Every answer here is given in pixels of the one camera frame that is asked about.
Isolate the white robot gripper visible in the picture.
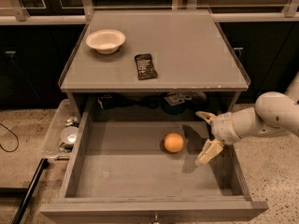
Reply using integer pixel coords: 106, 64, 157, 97
195, 111, 240, 166

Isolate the orange fruit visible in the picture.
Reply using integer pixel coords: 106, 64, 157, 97
164, 133, 184, 153

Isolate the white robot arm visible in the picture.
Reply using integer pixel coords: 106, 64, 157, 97
195, 73, 299, 166

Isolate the grey cabinet counter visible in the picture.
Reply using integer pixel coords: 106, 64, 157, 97
57, 9, 251, 123

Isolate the grey open top drawer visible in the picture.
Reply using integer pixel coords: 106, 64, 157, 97
40, 98, 268, 224

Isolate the black snack bar wrapper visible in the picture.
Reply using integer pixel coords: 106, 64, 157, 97
135, 53, 158, 80

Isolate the white paper bowl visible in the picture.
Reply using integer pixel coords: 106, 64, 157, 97
86, 29, 126, 54

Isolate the small white cup in bin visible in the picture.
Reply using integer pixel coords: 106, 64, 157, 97
61, 126, 78, 145

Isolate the clear plastic storage bin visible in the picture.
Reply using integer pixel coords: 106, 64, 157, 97
41, 99, 79, 160

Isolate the black bar on floor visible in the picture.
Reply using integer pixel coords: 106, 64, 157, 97
11, 159, 49, 224

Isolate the metal window frame rail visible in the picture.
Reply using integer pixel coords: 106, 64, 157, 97
0, 0, 299, 25

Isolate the black cable on floor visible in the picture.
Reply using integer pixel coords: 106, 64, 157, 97
0, 123, 20, 153

